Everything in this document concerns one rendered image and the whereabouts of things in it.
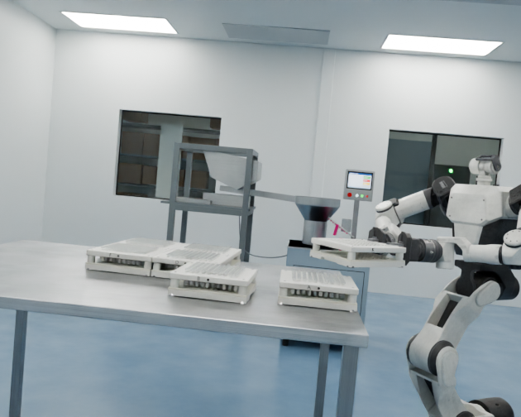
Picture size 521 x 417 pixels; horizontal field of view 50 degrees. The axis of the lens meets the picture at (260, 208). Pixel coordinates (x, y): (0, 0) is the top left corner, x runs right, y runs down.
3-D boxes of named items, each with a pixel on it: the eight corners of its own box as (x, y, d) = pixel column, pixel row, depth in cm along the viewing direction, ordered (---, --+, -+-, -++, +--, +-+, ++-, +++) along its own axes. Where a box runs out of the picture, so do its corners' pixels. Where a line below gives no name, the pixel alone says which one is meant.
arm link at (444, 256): (434, 267, 206) (459, 269, 210) (435, 238, 207) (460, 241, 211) (415, 266, 216) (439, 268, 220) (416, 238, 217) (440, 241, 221)
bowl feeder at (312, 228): (290, 244, 432) (295, 195, 431) (291, 240, 468) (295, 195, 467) (354, 250, 429) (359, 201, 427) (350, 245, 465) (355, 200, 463)
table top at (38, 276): (-174, 289, 156) (-173, 277, 156) (22, 246, 266) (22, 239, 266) (367, 348, 146) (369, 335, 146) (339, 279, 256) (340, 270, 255)
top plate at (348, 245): (362, 243, 221) (362, 238, 221) (406, 253, 199) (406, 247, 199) (310, 242, 209) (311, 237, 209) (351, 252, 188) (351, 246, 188)
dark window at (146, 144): (114, 195, 716) (121, 108, 710) (114, 195, 717) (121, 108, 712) (216, 205, 706) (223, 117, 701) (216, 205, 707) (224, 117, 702)
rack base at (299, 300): (277, 303, 173) (278, 295, 173) (279, 289, 198) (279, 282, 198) (356, 311, 172) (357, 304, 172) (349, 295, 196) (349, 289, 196)
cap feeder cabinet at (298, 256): (277, 347, 420) (286, 246, 417) (280, 328, 477) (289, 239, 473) (361, 356, 416) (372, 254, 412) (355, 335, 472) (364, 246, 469)
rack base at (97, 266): (84, 268, 203) (84, 262, 203) (111, 260, 227) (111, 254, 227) (150, 275, 200) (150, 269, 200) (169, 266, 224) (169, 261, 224)
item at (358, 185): (338, 246, 451) (346, 168, 449) (338, 245, 462) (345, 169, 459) (367, 249, 450) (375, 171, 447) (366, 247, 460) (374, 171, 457)
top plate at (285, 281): (279, 287, 173) (279, 280, 173) (280, 275, 198) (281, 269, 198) (358, 295, 172) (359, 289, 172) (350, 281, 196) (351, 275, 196)
